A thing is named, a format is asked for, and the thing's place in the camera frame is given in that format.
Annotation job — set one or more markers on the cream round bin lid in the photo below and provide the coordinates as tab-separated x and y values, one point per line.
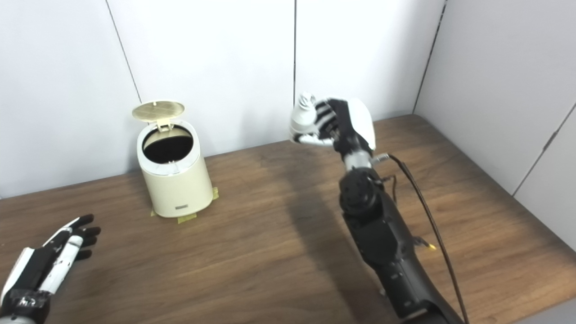
157	110

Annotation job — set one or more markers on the small white plastic bottle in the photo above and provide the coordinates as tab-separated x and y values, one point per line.
300	119

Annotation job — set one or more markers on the cream-colored plastic bin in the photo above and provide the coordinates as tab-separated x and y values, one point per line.
177	189

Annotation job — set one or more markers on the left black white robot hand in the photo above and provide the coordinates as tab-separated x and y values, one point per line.
36	270

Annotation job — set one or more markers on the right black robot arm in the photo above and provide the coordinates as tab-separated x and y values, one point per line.
382	243

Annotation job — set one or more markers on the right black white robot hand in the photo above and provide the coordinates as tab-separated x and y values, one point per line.
351	126

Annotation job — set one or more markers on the yellow-tipped black connector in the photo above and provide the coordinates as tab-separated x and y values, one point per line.
431	247

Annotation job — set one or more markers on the black wall panel hinge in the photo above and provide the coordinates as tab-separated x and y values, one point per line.
551	137

